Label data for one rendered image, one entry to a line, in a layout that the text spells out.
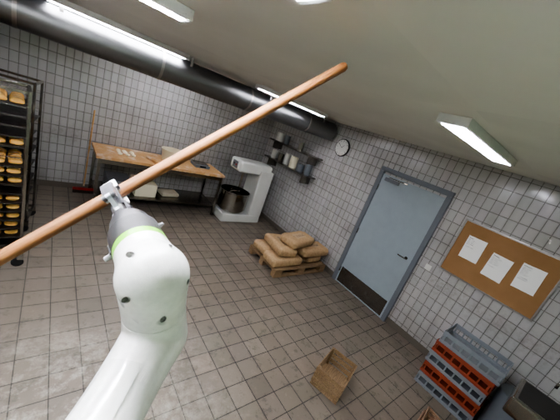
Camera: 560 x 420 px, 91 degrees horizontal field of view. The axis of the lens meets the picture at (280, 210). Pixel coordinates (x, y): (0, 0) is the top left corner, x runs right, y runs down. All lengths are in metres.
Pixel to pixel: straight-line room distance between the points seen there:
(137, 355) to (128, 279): 0.12
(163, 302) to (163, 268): 0.05
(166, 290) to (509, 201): 4.01
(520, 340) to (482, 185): 1.80
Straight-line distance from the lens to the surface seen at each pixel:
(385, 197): 4.67
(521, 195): 4.18
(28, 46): 5.70
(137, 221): 0.55
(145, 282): 0.44
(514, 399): 3.25
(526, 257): 4.14
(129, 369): 0.49
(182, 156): 0.78
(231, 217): 5.89
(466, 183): 4.31
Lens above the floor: 2.25
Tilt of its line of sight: 17 degrees down
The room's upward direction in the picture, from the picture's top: 20 degrees clockwise
